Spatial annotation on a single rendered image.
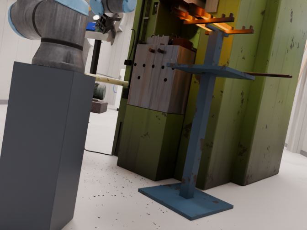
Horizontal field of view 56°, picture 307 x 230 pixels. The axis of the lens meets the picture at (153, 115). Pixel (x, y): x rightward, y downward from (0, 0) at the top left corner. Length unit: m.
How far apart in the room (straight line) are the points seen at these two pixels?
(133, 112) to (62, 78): 1.14
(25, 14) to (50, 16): 0.15
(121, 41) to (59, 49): 8.95
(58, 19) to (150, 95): 1.07
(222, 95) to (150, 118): 0.50
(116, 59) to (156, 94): 8.01
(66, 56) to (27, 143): 0.33
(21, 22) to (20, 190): 0.62
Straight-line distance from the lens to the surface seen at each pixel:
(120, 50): 9.94
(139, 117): 2.05
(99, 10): 1.51
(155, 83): 1.98
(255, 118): 2.30
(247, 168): 2.35
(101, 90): 6.22
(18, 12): 1.27
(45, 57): 1.07
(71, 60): 1.07
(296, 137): 5.68
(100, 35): 2.32
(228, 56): 1.96
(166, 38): 2.09
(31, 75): 1.07
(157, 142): 1.94
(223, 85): 1.94
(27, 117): 1.07
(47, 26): 1.11
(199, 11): 1.58
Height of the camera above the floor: 0.57
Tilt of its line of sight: 4 degrees down
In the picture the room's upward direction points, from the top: 10 degrees clockwise
